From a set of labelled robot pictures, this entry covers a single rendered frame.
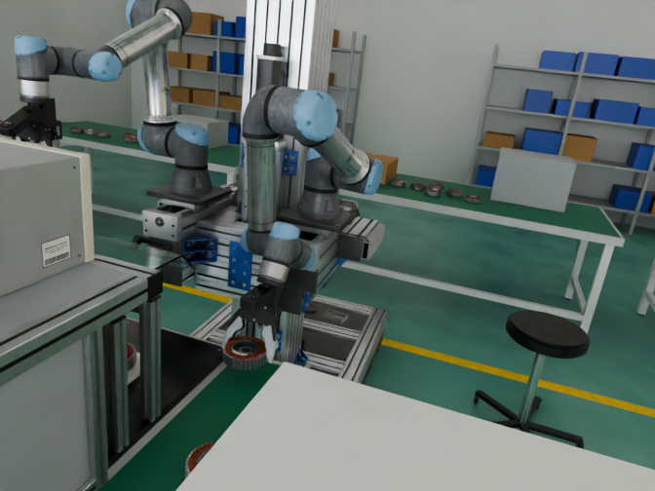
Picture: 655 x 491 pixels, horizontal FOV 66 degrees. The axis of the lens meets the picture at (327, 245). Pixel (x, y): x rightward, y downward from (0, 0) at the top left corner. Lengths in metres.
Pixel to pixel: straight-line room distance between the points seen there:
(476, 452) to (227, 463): 0.22
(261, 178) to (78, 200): 0.54
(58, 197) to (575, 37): 6.99
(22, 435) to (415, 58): 7.10
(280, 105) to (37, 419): 0.82
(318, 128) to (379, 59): 6.45
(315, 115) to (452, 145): 6.34
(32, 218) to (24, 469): 0.39
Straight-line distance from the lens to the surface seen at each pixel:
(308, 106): 1.24
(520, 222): 3.41
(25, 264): 0.97
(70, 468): 1.03
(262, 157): 1.37
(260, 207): 1.42
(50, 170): 0.97
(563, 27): 7.51
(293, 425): 0.49
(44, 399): 0.91
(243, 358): 1.27
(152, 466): 1.13
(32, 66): 1.60
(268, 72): 1.82
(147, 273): 1.01
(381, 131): 7.68
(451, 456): 0.49
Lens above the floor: 1.51
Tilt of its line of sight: 19 degrees down
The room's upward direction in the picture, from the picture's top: 7 degrees clockwise
